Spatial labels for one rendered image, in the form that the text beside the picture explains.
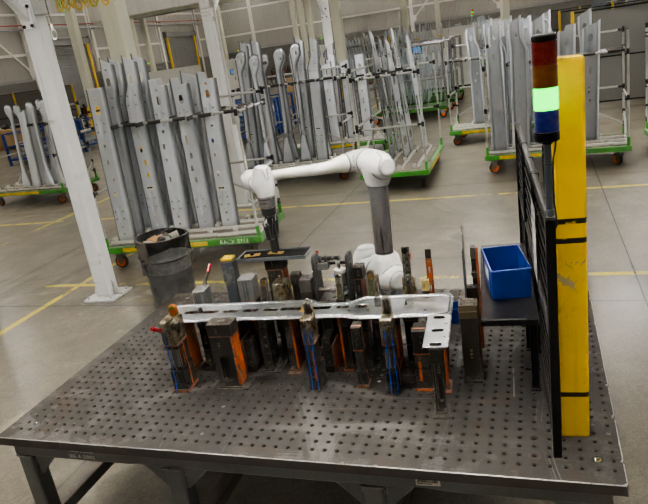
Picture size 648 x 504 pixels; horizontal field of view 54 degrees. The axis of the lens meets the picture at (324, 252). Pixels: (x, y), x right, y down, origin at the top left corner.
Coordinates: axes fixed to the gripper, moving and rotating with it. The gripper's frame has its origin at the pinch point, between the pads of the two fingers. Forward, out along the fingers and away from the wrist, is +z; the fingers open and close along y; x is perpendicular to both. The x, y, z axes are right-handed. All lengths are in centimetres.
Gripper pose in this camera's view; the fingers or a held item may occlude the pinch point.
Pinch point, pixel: (274, 245)
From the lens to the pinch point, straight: 324.4
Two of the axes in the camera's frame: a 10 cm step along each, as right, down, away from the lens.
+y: -4.0, 3.4, -8.5
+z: 1.4, 9.4, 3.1
